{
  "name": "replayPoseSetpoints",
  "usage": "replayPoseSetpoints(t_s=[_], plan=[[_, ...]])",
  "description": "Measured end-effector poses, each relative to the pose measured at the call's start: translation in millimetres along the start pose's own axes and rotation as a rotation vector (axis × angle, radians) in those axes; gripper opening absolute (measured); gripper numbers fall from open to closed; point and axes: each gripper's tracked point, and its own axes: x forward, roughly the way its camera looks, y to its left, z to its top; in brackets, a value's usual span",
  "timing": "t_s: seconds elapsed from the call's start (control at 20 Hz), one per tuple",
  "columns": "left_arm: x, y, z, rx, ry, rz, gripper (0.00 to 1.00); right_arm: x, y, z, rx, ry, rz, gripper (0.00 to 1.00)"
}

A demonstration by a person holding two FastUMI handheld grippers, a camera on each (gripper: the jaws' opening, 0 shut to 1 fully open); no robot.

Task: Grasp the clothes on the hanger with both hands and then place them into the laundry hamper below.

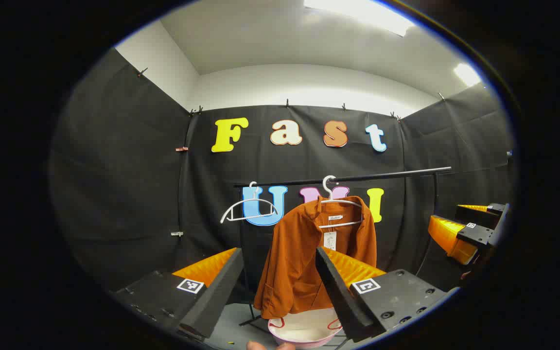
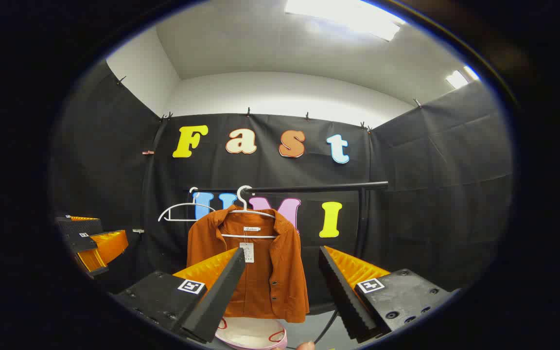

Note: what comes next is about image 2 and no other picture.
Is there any white pink-rimmed laundry hamper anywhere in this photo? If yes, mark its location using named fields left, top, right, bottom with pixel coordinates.
left=214, top=316, right=288, bottom=350

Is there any black cable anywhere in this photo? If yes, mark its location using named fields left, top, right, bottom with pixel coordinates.
left=313, top=309, right=340, bottom=345

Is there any orange corduroy jacket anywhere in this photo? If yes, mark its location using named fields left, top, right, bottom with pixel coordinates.
left=186, top=205, right=310, bottom=324

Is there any black metal clothes rack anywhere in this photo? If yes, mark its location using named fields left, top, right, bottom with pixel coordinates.
left=188, top=181, right=388, bottom=261

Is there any black backdrop cloth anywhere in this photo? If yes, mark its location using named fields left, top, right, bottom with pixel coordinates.
left=52, top=61, right=513, bottom=312

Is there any white plastic hanger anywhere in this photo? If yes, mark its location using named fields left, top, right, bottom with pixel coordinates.
left=221, top=185, right=278, bottom=239
left=157, top=187, right=217, bottom=223

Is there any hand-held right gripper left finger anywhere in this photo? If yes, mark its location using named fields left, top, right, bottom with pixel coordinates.
left=115, top=247, right=246, bottom=343

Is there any ceiling light panel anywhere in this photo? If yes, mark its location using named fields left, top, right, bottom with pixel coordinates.
left=445, top=66, right=480, bottom=89

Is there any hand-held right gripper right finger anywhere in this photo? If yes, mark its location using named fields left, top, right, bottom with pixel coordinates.
left=319, top=245, right=460, bottom=343

